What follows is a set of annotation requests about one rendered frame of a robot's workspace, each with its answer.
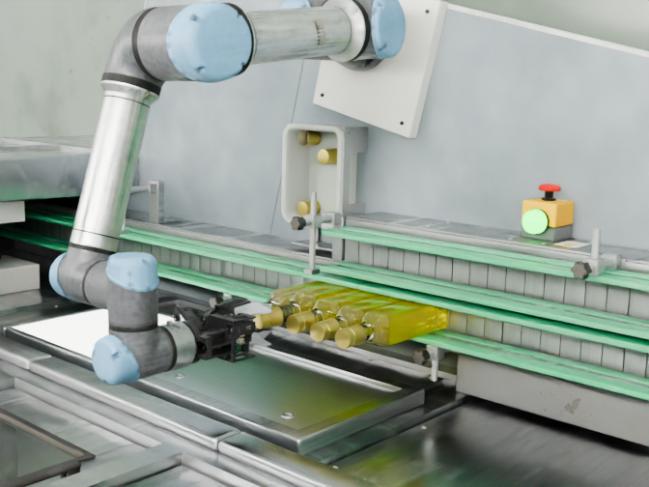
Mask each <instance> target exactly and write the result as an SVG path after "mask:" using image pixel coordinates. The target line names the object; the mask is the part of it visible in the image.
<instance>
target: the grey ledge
mask: <svg viewBox="0 0 649 487"><path fill-rule="evenodd" d="M456 391H458V392H461V393H465V394H468V395H472V396H475V397H479V398H482V399H486V400H489V401H493V402H495V403H499V404H502V405H505V406H509V407H512V408H516V409H519V410H523V411H526V412H530V413H533V414H536V415H542V416H545V417H549V418H552V419H556V420H559V421H562V422H566V423H569V424H573V425H576V426H579V427H582V428H586V429H589V430H593V431H596V432H600V433H603V434H607V435H610V436H613V437H616V438H619V439H623V440H626V441H630V442H633V443H637V444H643V445H646V446H649V400H645V399H641V398H637V397H633V396H630V395H626V394H622V393H618V392H614V391H610V390H606V389H602V388H598V387H593V386H589V385H585V384H581V383H577V382H573V381H569V380H565V379H561V378H557V377H553V376H550V375H546V374H542V373H538V372H534V371H531V370H527V369H523V368H519V367H516V366H512V365H508V364H504V363H500V362H496V361H492V360H488V359H484V358H478V357H474V356H471V355H467V354H463V353H458V365H457V383H456Z"/></svg>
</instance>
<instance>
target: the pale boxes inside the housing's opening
mask: <svg viewBox="0 0 649 487"><path fill-rule="evenodd" d="M20 221H25V212H24V201H13V202H2V203H0V224H1V223H10V222H20ZM36 289H40V265H39V264H36V263H33V262H29V261H25V260H22V259H18V258H15V257H12V256H9V255H2V257H1V260H0V296H1V295H7V294H12V293H18V292H24V291H30V290H36Z"/></svg>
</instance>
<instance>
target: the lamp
mask: <svg viewBox="0 0 649 487"><path fill-rule="evenodd" d="M549 225H550V219H549V216H548V214H547V213H546V212H545V211H543V210H541V209H534V210H531V211H528V212H526V213H525V214H524V216H523V217H522V226H523V228H524V230H525V231H526V232H528V233H530V234H540V233H543V232H545V231H546V230H547V229H548V227H549Z"/></svg>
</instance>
